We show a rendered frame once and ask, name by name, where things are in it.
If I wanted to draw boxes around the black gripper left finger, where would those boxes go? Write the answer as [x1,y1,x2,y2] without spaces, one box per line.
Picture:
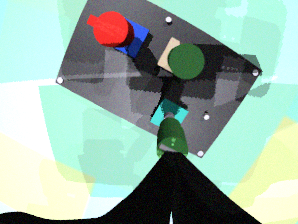
[0,151,176,224]

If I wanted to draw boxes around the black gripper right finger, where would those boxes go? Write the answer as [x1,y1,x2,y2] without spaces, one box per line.
[170,152,262,224]

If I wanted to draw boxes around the dark grey circuit board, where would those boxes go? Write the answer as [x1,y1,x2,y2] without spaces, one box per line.
[56,0,262,159]

